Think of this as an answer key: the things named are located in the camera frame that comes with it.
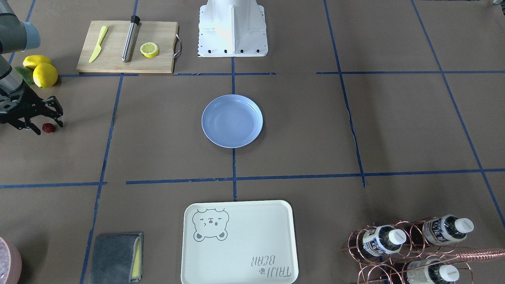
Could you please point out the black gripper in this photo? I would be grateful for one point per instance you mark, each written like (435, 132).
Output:
(24, 111)

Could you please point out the red strawberry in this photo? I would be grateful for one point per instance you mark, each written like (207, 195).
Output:
(49, 128)

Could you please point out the blue plate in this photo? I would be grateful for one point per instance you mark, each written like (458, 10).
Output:
(232, 121)

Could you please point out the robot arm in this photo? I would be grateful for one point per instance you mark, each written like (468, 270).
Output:
(16, 36)

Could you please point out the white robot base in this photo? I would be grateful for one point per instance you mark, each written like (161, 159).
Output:
(232, 28)

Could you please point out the yellow lemon front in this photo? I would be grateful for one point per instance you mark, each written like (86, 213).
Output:
(45, 75)

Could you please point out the yellow lemon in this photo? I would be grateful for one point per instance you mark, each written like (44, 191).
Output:
(32, 61)
(45, 75)

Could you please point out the green avocado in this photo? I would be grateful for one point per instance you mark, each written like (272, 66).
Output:
(26, 74)

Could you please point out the yellow lemon rear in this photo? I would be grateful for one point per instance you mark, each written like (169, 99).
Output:
(32, 61)

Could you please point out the yellow plastic knife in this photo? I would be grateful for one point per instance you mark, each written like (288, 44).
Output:
(98, 48)

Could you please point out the lemon half slice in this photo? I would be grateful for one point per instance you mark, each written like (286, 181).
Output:
(149, 50)

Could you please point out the steel rod black cap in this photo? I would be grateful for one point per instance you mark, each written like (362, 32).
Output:
(131, 36)

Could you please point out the grey yellow folded cloth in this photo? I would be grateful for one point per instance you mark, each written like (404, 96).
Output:
(117, 258)

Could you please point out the cream bear tray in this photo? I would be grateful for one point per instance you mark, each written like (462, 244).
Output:
(249, 242)

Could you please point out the bottle white cap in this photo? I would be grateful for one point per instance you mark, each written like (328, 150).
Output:
(447, 230)
(431, 271)
(382, 240)

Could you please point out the bottle white cap bottom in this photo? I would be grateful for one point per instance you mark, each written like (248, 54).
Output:
(431, 271)

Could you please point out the copper wire bottle rack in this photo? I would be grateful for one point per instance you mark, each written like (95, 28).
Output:
(392, 268)

